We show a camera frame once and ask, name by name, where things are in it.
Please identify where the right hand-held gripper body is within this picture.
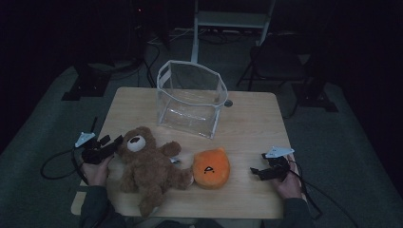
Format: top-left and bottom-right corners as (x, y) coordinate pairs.
(265, 145), (295, 181)

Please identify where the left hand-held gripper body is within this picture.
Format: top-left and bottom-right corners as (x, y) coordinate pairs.
(74, 132), (114, 165)

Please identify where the brown teddy bear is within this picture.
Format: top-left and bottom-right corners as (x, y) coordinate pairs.
(115, 125), (195, 219)

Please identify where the orange plush toy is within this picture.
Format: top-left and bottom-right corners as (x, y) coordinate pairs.
(192, 146), (231, 190)

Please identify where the clear plastic bag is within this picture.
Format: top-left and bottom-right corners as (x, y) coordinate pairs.
(156, 60), (229, 141)

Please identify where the person's left hand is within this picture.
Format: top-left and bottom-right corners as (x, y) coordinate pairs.
(80, 155), (114, 188)

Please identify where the person's right hand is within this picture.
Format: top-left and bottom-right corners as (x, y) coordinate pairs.
(272, 154), (304, 200)

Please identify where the black stand base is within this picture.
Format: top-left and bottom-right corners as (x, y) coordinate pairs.
(291, 56), (339, 113)
(61, 63), (112, 102)

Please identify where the black folding chair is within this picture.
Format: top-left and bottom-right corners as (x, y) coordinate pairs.
(237, 32), (311, 93)

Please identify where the white metal stand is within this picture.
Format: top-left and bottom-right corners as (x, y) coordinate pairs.
(190, 0), (276, 65)

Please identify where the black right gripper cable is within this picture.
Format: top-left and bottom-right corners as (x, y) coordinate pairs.
(288, 160), (360, 228)

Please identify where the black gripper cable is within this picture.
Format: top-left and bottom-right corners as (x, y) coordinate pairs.
(40, 147), (89, 185)
(288, 160), (360, 228)

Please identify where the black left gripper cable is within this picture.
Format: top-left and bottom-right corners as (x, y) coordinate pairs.
(40, 147), (89, 185)

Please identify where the black floor cable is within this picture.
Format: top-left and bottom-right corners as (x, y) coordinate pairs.
(143, 41), (162, 89)

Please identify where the tangle of floor cables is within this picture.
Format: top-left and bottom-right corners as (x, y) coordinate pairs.
(197, 28), (245, 46)

